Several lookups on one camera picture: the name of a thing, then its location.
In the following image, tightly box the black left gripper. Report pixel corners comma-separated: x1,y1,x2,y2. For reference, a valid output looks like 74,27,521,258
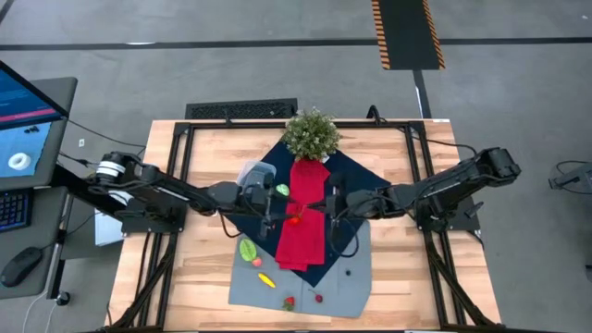
238,166,302,241

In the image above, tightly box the black floor stand with cables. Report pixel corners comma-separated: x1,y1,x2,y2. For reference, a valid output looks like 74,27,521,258
548,159,592,195

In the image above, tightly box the black aluminium table frame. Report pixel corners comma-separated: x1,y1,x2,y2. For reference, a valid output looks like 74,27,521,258
99,117,505,333

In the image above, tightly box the grey framed monitor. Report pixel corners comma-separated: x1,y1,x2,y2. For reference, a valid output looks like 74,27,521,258
0,76,79,191

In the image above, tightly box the dark grey desk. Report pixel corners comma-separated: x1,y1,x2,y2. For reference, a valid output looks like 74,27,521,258
0,184,70,301

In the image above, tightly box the black diagonal support bar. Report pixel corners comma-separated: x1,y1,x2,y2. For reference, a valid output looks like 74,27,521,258
49,164,126,218

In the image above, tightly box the black computer mouse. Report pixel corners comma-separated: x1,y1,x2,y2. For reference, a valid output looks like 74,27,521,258
0,246,44,289

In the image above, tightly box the green plant in black pot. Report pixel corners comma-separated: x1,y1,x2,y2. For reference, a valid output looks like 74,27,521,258
280,106,343,163

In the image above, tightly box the clear plastic tupperware container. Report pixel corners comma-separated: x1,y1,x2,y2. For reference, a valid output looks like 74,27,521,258
235,159,278,195

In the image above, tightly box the white paper sheet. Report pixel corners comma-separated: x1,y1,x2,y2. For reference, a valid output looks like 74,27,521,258
94,189,138,247

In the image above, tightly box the black mat with striped edges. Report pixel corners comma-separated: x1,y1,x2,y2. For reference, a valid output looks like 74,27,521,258
370,0,447,71

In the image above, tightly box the black keyboard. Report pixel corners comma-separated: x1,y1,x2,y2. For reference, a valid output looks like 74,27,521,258
0,188,33,234

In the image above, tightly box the light grey cloth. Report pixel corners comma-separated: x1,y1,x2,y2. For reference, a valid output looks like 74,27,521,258
228,219,374,319

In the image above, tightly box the navy blue cloth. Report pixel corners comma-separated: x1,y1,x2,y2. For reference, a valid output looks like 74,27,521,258
225,141,393,289

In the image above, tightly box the black perforated panel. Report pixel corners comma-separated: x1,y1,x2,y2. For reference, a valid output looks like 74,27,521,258
184,97,300,120

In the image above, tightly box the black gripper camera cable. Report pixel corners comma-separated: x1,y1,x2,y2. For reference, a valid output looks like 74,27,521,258
328,216,361,259

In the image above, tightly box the red cloth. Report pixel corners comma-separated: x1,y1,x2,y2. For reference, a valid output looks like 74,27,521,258
275,157,332,273

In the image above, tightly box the green ribbed toy vegetable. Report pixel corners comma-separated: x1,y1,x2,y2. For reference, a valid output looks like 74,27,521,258
238,237,259,264

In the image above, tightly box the tilted black monitor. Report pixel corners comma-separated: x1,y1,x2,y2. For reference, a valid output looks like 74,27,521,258
0,59,70,130

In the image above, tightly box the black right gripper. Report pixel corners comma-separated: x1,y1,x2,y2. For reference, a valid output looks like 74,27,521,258
306,173,374,230

